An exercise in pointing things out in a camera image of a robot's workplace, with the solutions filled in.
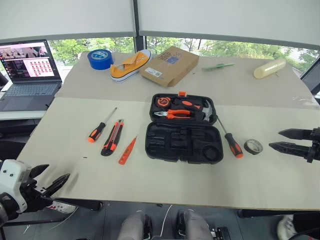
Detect orange handled pliers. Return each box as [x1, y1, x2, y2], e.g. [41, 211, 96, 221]
[153, 108, 192, 121]

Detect claw hammer black orange handle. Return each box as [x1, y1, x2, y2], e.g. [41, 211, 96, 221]
[174, 97, 217, 123]

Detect black metal bracket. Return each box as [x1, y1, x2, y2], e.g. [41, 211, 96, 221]
[210, 226, 230, 240]

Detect small orange black screwdriver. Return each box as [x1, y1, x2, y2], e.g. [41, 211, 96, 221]
[87, 107, 118, 144]

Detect black monitor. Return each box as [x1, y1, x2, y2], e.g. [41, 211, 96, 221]
[300, 56, 320, 96]

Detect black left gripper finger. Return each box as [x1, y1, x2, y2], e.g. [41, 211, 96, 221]
[44, 173, 71, 197]
[29, 164, 50, 179]

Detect large orange black screwdriver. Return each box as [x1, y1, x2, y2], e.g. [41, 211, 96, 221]
[215, 115, 245, 159]

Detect orange canvas shoe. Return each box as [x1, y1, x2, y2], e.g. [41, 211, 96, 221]
[109, 49, 153, 84]

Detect white desk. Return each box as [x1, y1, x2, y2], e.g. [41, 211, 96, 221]
[0, 109, 48, 122]

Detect orange black utility knife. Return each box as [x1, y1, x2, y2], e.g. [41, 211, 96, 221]
[100, 119, 125, 158]

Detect orange black tape measure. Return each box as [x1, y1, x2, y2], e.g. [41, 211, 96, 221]
[156, 96, 172, 108]

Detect dark window frame post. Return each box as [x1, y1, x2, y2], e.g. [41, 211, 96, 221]
[132, 0, 148, 54]

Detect cream cylindrical roll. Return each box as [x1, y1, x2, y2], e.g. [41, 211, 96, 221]
[252, 58, 288, 80]

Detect white sneaker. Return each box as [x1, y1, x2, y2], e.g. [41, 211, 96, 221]
[276, 214, 299, 240]

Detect cream table sheet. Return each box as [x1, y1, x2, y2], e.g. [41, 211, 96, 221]
[15, 96, 320, 211]

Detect blue tape roll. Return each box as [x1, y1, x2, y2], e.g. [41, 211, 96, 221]
[87, 48, 115, 71]

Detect brown cardboard box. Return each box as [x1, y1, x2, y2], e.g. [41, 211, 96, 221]
[139, 45, 200, 88]

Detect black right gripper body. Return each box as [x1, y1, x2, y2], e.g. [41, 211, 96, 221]
[306, 126, 320, 164]

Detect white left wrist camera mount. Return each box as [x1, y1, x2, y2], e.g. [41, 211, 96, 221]
[0, 159, 32, 214]

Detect orange voltage tester pen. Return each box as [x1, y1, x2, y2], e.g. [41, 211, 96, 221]
[117, 134, 139, 166]

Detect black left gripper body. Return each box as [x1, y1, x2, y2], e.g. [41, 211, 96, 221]
[19, 176, 55, 213]

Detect grey beige table cloth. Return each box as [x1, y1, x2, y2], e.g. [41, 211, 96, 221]
[54, 50, 320, 110]

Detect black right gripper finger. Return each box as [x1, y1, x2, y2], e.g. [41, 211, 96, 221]
[278, 128, 313, 141]
[268, 141, 312, 156]

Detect green plastic strip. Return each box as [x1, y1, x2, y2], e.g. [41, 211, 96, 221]
[201, 62, 236, 72]

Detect black electrical tape roll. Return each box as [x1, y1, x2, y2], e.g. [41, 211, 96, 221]
[243, 138, 264, 156]

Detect white power strip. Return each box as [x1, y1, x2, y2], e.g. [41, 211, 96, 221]
[49, 200, 77, 214]

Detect grey rounded robot leg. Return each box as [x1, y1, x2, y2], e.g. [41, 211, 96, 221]
[116, 211, 154, 240]
[174, 209, 214, 240]

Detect thin white cable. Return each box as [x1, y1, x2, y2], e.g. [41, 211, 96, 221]
[159, 204, 174, 238]

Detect open black laptop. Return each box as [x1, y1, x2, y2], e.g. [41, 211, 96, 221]
[0, 39, 63, 112]

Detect black tool case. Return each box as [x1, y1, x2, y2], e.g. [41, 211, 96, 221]
[144, 90, 224, 165]

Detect white roller blind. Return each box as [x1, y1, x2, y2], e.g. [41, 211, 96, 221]
[0, 0, 137, 41]
[136, 0, 320, 51]

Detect black table frame bar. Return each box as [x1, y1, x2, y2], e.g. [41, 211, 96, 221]
[53, 197, 104, 212]
[237, 208, 320, 219]

